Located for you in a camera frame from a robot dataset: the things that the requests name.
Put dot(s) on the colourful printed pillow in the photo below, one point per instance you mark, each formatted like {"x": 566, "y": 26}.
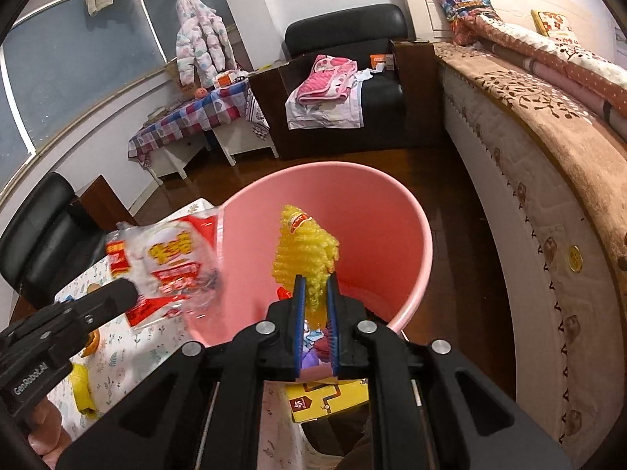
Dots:
{"x": 465, "y": 7}

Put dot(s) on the yellow plastic wrapper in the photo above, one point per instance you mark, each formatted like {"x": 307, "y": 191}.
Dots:
{"x": 81, "y": 387}

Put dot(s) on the pink plastic bucket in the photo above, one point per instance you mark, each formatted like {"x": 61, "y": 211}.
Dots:
{"x": 382, "y": 235}

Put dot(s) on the white low table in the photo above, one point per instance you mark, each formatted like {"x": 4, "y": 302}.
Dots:
{"x": 240, "y": 139}

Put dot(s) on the cream bed headboard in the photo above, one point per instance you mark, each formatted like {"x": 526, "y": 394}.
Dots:
{"x": 426, "y": 0}

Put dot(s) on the pastel puffer jacket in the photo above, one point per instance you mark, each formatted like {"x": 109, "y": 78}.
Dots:
{"x": 196, "y": 39}

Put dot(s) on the pink blanket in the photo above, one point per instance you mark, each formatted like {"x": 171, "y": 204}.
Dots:
{"x": 323, "y": 78}

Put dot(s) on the purple plastic wrapper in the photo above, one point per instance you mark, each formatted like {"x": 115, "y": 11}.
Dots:
{"x": 313, "y": 352}

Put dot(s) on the yellow floral pillow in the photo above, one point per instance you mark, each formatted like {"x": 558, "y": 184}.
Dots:
{"x": 553, "y": 22}

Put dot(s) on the white printed cloth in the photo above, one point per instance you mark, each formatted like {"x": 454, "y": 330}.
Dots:
{"x": 323, "y": 115}

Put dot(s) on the orange and white box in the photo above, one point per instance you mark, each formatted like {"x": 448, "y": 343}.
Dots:
{"x": 225, "y": 80}

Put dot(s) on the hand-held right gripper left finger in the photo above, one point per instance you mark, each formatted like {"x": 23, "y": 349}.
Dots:
{"x": 300, "y": 323}

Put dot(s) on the large window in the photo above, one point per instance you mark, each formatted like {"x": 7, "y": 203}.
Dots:
{"x": 73, "y": 49}

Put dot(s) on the small orange box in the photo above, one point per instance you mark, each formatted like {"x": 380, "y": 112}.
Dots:
{"x": 379, "y": 61}

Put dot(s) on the black leather armchair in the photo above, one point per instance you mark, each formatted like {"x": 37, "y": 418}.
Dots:
{"x": 343, "y": 24}
{"x": 39, "y": 235}

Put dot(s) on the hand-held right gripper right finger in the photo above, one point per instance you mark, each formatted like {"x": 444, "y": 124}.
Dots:
{"x": 333, "y": 323}

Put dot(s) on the bed with patterned blankets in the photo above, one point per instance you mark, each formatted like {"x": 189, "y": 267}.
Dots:
{"x": 539, "y": 103}

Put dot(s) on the yellow cardboard box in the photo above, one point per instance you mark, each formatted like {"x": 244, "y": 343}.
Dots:
{"x": 323, "y": 401}

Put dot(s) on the rolled orange floral quilt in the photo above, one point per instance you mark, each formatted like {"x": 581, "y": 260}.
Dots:
{"x": 563, "y": 58}

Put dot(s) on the yellow foam net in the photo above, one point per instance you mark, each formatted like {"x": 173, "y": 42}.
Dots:
{"x": 303, "y": 254}

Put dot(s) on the small grey box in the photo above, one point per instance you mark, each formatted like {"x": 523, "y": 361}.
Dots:
{"x": 157, "y": 114}

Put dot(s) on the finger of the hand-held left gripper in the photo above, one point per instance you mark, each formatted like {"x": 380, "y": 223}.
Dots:
{"x": 98, "y": 303}

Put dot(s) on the person's left hand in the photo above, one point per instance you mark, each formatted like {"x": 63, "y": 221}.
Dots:
{"x": 46, "y": 431}

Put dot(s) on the checkered tablecloth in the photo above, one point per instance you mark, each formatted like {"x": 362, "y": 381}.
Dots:
{"x": 196, "y": 112}

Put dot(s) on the quilted mattress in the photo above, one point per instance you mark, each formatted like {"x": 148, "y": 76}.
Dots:
{"x": 514, "y": 181}

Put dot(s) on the red and white snack bag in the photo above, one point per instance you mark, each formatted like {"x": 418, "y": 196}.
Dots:
{"x": 171, "y": 264}

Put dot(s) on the orange plastic wrapper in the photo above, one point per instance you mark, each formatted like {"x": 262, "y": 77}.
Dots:
{"x": 92, "y": 345}

